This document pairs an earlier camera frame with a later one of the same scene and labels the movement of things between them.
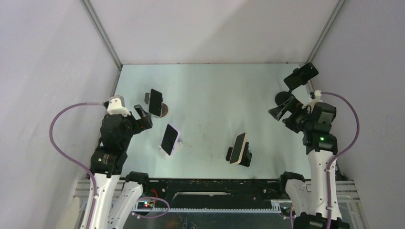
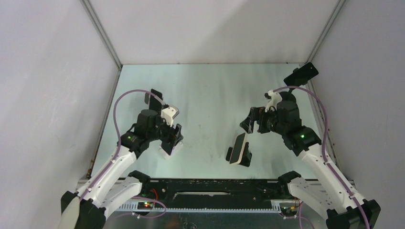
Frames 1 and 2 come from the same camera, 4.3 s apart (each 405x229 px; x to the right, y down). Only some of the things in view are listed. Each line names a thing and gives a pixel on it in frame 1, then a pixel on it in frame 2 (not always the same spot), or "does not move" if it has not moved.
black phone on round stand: (301, 76) does not move
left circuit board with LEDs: (144, 205) does not move
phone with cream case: (238, 149) does not move
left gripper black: (145, 122) -> (172, 140)
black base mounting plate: (214, 193) does not move
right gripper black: (295, 109) -> (259, 115)
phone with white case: (155, 102) does not move
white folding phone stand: (166, 156) does not move
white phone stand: (115, 107) -> (168, 113)
